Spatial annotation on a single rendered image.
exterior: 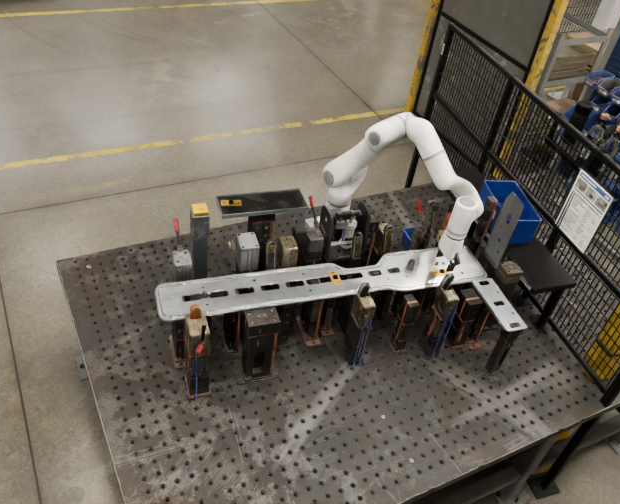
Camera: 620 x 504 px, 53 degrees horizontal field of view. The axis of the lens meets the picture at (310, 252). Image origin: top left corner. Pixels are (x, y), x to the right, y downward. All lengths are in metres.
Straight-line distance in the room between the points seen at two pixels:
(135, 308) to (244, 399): 0.66
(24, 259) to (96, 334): 1.55
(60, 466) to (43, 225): 1.77
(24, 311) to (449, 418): 2.41
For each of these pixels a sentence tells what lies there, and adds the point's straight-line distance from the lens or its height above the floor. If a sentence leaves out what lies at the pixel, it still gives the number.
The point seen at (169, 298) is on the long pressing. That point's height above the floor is 1.00.
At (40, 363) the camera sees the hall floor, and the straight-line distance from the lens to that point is 3.55.
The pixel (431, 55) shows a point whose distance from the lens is 5.47.
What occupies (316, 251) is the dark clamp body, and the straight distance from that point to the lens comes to 2.59.
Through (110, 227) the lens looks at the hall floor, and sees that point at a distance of 4.29.
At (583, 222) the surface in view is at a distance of 2.78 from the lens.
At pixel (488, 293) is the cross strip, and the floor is 1.00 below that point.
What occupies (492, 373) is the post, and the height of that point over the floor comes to 0.71.
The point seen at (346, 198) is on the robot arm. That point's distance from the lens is 2.90.
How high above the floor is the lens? 2.70
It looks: 41 degrees down
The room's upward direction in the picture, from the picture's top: 9 degrees clockwise
